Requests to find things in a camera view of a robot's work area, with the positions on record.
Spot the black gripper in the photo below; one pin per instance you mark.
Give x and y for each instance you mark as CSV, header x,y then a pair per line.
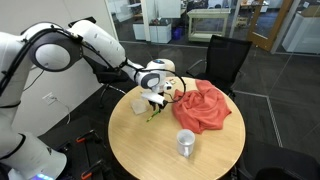
x,y
156,106

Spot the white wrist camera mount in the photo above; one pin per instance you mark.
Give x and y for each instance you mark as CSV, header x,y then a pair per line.
x,y
153,97

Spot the black wall bracket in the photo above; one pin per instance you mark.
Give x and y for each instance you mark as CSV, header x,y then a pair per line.
x,y
83,20

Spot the beige round stool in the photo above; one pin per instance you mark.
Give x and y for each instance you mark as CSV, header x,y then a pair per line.
x,y
170,68

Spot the cream metal cart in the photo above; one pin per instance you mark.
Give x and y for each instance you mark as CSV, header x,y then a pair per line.
x,y
208,13

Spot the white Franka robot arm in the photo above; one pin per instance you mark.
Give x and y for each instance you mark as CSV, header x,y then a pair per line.
x,y
100,40

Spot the white wall outlet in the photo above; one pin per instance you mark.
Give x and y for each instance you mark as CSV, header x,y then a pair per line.
x,y
49,99

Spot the wooden door frame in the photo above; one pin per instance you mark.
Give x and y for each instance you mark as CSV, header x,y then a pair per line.
x,y
263,41

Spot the white ceramic mug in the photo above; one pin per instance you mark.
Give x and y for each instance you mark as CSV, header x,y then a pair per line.
x,y
185,149

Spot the black swivel chair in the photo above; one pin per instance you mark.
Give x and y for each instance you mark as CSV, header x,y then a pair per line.
x,y
105,73

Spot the large white cabinet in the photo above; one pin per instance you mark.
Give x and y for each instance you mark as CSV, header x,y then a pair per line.
x,y
303,33

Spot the blue bin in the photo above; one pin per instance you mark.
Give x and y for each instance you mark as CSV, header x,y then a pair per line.
x,y
177,33

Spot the orange cloth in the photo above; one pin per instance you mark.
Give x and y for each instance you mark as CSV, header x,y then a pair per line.
x,y
200,106

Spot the green pen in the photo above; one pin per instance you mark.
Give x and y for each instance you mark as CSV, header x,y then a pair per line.
x,y
153,116

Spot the small wrapped packet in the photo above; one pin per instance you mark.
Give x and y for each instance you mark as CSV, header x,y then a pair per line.
x,y
171,81

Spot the clear plastic cup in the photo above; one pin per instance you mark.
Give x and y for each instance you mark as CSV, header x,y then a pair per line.
x,y
138,107

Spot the black mesh office chair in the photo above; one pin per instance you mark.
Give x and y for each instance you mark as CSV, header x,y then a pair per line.
x,y
226,56

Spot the dark padded chair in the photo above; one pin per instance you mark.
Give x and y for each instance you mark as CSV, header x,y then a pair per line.
x,y
283,163

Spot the white low cabinet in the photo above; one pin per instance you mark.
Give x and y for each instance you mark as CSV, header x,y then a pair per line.
x,y
160,33

